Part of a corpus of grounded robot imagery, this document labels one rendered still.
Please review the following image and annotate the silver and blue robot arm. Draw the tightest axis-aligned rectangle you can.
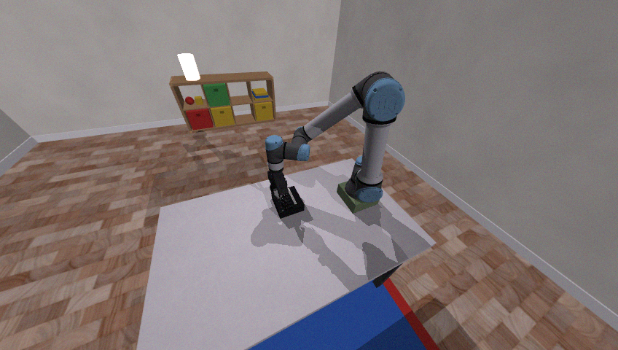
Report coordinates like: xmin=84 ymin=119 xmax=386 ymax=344
xmin=265 ymin=71 xmax=405 ymax=203

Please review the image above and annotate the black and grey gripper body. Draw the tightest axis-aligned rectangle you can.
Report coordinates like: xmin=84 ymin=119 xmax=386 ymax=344
xmin=267 ymin=168 xmax=283 ymax=188

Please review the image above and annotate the black lighting desk panel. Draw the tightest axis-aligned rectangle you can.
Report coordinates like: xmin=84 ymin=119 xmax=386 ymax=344
xmin=271 ymin=186 xmax=305 ymax=219

